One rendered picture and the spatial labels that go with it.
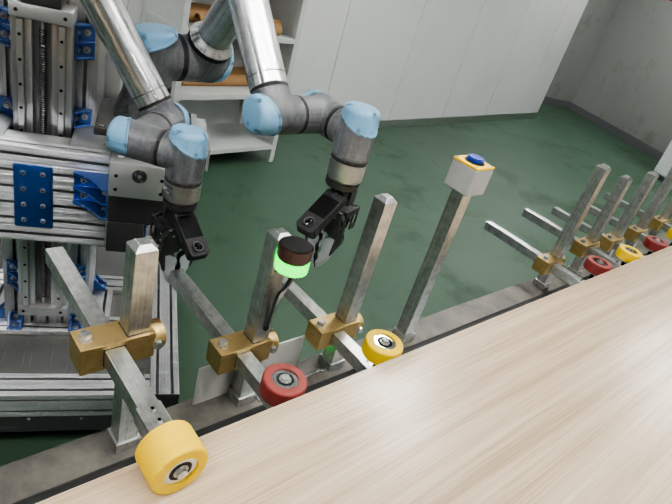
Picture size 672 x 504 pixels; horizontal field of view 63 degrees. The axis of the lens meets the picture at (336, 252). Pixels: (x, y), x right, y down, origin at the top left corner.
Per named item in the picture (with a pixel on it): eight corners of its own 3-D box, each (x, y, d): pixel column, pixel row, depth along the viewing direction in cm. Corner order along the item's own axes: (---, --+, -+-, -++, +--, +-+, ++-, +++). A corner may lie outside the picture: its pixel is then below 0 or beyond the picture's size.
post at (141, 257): (108, 455, 103) (126, 236, 79) (127, 447, 105) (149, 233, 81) (115, 469, 101) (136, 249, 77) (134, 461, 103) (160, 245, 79)
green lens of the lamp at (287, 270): (267, 261, 96) (269, 250, 95) (294, 255, 100) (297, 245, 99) (286, 280, 92) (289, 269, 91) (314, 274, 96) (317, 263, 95)
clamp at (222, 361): (204, 358, 106) (208, 339, 104) (263, 341, 115) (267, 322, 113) (219, 378, 103) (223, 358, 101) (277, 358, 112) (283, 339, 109)
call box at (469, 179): (441, 185, 128) (453, 155, 124) (459, 183, 132) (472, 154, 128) (464, 200, 124) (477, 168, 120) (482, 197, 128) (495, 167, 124)
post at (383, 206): (317, 367, 134) (375, 192, 110) (328, 363, 136) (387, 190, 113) (326, 377, 132) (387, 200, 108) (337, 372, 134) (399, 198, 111)
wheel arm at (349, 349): (258, 274, 140) (261, 260, 138) (269, 271, 142) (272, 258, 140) (369, 390, 115) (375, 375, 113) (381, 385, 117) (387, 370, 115)
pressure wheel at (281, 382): (242, 414, 100) (254, 367, 95) (278, 399, 106) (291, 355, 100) (266, 446, 96) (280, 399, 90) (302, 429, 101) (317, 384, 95)
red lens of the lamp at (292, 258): (270, 249, 95) (272, 238, 93) (297, 244, 98) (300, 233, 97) (289, 268, 91) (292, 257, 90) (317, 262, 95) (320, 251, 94)
